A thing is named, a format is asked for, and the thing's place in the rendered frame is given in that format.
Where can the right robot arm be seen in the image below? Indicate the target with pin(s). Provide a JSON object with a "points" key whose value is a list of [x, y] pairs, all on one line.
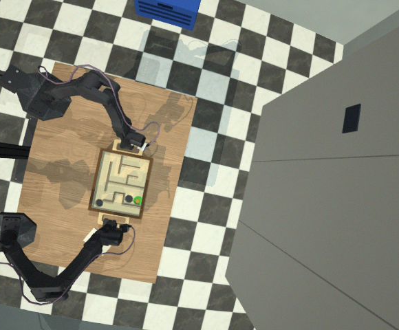
{"points": [[43, 287]]}

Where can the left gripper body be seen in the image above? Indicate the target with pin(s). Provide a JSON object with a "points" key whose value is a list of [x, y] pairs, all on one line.
{"points": [[129, 146]]}

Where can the wooden maze board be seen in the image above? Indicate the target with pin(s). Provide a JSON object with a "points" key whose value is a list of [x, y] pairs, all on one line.
{"points": [[120, 183]]}

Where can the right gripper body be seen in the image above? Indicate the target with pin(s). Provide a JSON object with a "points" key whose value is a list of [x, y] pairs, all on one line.
{"points": [[112, 225]]}

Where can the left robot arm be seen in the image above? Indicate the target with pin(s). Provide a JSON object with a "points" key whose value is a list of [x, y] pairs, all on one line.
{"points": [[88, 86]]}

